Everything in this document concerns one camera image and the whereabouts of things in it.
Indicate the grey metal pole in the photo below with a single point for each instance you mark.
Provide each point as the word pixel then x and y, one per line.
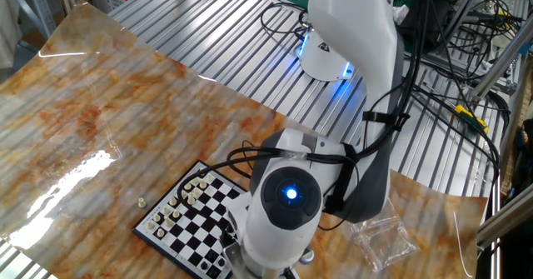
pixel 468 14

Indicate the clear plastic zip bag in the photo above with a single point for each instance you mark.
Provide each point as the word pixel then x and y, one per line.
pixel 389 247
pixel 393 214

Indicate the black and white chessboard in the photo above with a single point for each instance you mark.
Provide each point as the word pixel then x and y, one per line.
pixel 187 241

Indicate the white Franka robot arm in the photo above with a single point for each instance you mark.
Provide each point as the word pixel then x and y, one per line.
pixel 354 21

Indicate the orange marble pattern mat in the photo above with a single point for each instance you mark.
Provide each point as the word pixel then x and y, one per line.
pixel 41 125

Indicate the aluminium profile post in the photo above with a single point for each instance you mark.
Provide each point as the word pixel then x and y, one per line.
pixel 499 62

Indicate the white chess piece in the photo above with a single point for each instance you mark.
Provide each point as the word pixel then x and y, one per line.
pixel 166 209
pixel 187 185
pixel 201 172
pixel 156 217
pixel 181 194
pixel 150 224
pixel 172 200
pixel 194 179

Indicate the white plastic bag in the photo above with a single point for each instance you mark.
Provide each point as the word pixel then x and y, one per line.
pixel 8 29

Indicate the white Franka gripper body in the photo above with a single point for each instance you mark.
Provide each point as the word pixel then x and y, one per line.
pixel 285 275

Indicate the black chess pawn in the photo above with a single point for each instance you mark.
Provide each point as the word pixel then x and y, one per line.
pixel 204 265

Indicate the aluminium table edge rail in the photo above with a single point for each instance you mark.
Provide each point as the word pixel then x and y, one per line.
pixel 494 245

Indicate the black box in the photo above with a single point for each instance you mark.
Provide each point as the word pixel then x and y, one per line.
pixel 433 21

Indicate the grey steel shelf frame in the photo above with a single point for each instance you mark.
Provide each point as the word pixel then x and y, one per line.
pixel 41 4

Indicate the aluminium profile rail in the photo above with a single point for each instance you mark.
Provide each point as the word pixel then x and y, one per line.
pixel 508 218

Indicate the black chess piece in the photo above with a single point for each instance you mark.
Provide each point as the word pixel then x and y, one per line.
pixel 220 262
pixel 213 272

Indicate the crumpled white tissue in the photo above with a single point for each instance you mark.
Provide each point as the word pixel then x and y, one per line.
pixel 401 13

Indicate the white chess pawn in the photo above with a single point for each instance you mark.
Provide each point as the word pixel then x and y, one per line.
pixel 160 232
pixel 176 213
pixel 195 192
pixel 142 202
pixel 168 221
pixel 209 178
pixel 203 184
pixel 190 200

